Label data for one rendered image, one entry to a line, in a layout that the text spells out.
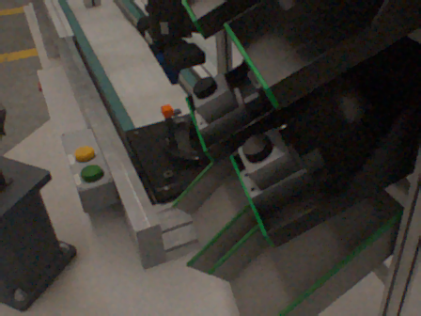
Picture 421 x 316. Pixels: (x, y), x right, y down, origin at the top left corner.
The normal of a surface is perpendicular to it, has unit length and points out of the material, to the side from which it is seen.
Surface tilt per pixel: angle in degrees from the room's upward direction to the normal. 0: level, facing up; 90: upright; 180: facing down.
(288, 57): 25
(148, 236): 90
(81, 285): 0
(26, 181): 0
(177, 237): 90
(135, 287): 0
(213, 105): 91
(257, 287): 45
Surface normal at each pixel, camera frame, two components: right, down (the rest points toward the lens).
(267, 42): -0.46, -0.64
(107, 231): -0.06, -0.79
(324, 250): -0.73, -0.43
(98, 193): 0.40, 0.54
